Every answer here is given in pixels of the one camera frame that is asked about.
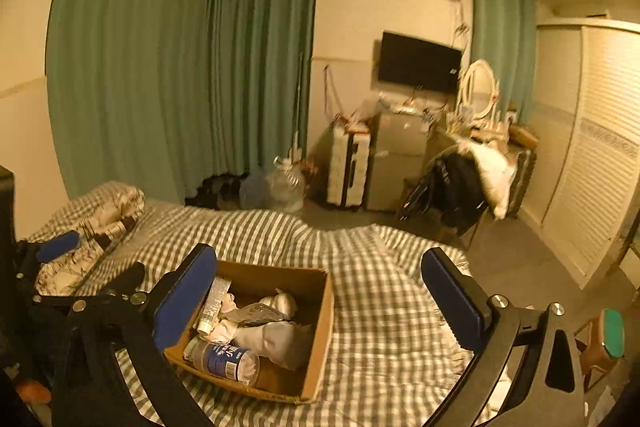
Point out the silver foil packet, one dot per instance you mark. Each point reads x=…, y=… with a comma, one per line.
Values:
x=252, y=313

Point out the dark shoes pile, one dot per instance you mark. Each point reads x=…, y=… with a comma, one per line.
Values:
x=215, y=192

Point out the clear water jug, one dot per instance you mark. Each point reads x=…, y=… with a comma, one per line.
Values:
x=286, y=187

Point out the wicker basket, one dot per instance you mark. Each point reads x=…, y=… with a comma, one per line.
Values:
x=522, y=134

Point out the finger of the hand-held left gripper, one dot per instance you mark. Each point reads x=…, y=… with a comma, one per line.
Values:
x=127, y=278
x=60, y=246

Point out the white dressing table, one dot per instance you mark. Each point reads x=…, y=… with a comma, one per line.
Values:
x=442, y=142

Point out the narrow green curtain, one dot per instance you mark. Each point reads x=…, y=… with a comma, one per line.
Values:
x=500, y=37

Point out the white jacket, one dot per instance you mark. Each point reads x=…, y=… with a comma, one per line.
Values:
x=495, y=172

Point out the black wall television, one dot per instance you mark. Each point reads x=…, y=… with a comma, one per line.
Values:
x=417, y=62

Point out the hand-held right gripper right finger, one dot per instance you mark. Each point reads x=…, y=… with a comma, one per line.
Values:
x=452, y=302

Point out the blue tinted water jug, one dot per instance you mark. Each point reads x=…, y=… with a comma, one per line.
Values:
x=255, y=192

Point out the checkered bed sheet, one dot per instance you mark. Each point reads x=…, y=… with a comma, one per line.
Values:
x=380, y=287

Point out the silver mini fridge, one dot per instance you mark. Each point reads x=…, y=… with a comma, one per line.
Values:
x=395, y=167

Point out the white louvered wardrobe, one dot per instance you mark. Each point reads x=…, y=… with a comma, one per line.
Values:
x=590, y=157

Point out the white sock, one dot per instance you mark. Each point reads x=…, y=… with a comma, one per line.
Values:
x=270, y=339

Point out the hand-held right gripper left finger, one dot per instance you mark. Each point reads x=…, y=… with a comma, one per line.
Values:
x=184, y=302

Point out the white squeeze tube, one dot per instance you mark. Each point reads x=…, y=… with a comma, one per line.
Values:
x=212, y=307

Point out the white suitcase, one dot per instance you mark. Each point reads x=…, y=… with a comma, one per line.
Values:
x=347, y=167

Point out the clear bottle blue label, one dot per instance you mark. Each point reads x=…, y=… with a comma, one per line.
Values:
x=225, y=357

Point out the white oval vanity mirror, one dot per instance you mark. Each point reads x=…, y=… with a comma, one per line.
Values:
x=477, y=87

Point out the wide green curtain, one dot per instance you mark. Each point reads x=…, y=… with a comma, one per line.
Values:
x=150, y=57

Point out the floral quilt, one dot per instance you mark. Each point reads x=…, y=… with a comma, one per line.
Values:
x=115, y=202

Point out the person's left hand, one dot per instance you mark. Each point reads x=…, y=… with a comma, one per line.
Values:
x=31, y=391

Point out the cardboard box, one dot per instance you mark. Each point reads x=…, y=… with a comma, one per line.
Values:
x=310, y=357

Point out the wooden stool green cushion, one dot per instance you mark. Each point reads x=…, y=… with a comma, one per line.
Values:
x=612, y=332

